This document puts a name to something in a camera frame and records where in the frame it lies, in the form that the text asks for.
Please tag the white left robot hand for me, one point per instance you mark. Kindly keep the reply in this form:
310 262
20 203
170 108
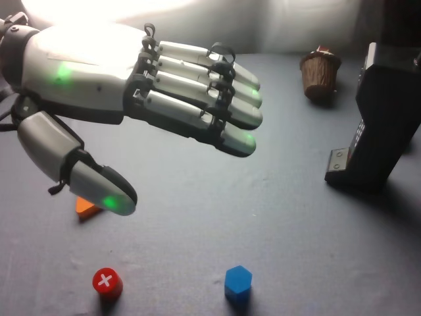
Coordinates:
82 72

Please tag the black radio box with antenna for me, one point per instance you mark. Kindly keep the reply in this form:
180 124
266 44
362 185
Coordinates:
378 125

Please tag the orange triangle block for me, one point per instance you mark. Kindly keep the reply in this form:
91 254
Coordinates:
84 209

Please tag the white curtain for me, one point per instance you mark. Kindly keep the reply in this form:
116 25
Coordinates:
279 26

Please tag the grey table cloth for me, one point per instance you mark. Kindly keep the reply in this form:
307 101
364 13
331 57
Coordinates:
230 214

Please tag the red cylinder block white cross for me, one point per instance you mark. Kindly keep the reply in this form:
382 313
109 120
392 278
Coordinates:
106 282

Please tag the blue hexagon block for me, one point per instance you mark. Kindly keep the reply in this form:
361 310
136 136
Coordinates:
237 283

